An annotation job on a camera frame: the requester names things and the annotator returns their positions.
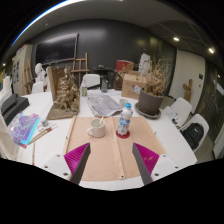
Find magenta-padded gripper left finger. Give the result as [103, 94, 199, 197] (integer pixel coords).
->
[42, 142, 92, 185]

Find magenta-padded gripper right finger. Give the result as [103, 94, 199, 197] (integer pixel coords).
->
[132, 142, 183, 186]

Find blue-capped plastic drink bottle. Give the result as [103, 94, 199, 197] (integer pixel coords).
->
[117, 102, 134, 137]

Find white ceramic mug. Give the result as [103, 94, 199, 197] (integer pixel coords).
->
[86, 118, 107, 139]

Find wooden paintbrush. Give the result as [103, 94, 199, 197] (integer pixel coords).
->
[28, 123, 58, 145]

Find wooden stick in mug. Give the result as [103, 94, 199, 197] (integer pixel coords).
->
[96, 115, 105, 129]

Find small paint jar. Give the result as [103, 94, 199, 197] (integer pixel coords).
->
[39, 116, 50, 128]

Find grey plant saucer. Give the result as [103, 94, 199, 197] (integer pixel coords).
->
[134, 102, 163, 120]

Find black backpack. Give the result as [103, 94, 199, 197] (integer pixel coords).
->
[181, 122, 205, 151]

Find white paper sheets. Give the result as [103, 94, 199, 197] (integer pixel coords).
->
[163, 105, 181, 123]

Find grey pot with dried plant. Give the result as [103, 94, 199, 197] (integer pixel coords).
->
[137, 59, 166, 117]

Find newspaper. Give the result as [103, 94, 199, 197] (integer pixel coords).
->
[84, 92, 124, 118]

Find small grey cup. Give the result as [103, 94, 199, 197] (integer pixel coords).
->
[118, 98, 129, 108]

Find green-labelled spray bottle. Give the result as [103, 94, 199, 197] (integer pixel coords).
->
[80, 79, 89, 98]

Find white canvas panel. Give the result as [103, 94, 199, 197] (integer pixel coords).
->
[0, 113, 19, 161]

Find black box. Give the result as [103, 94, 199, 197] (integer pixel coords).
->
[1, 93, 31, 126]

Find wooden figure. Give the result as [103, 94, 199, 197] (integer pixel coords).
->
[182, 78, 194, 103]

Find white plaster bust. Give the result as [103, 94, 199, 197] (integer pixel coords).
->
[34, 62, 48, 83]

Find wooden easel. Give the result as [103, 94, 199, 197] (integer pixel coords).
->
[71, 52, 90, 86]

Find white plaster statue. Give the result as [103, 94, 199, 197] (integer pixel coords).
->
[138, 53, 152, 75]

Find red box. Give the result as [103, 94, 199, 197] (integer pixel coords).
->
[115, 59, 135, 73]

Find white cabinet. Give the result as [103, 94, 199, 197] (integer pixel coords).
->
[12, 44, 34, 96]

